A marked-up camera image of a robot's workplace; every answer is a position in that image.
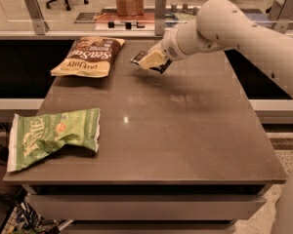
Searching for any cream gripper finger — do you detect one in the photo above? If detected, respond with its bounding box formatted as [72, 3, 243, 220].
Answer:
[138, 50, 167, 69]
[147, 41, 163, 54]

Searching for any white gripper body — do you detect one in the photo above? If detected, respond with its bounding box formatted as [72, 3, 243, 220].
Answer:
[159, 28, 187, 61]

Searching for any black rxbar chocolate bar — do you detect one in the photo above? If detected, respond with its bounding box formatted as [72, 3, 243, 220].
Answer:
[131, 51, 171, 73]

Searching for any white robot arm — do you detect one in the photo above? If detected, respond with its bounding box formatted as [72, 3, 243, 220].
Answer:
[139, 0, 293, 234]

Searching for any brown sea salt chip bag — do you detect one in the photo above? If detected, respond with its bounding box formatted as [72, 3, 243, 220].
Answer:
[51, 36, 125, 78]

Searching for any green chip bag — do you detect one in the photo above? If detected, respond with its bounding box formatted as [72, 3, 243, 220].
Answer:
[7, 108, 101, 173]

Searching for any table drawer front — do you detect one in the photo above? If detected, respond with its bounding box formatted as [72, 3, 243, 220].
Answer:
[29, 195, 266, 220]

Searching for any middle metal glass post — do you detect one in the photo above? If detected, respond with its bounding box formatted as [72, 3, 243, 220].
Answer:
[154, 0, 166, 36]

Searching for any metal glass post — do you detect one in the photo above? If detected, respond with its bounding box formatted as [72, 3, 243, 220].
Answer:
[24, 0, 49, 35]
[269, 0, 293, 33]
[154, 0, 166, 36]

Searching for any right metal glass post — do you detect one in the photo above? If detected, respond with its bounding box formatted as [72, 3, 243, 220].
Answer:
[269, 0, 293, 33]

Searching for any left metal glass post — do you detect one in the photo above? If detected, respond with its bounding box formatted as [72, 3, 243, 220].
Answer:
[24, 0, 49, 35]

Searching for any wire basket with items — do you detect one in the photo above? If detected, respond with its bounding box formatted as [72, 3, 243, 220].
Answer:
[0, 191, 74, 234]

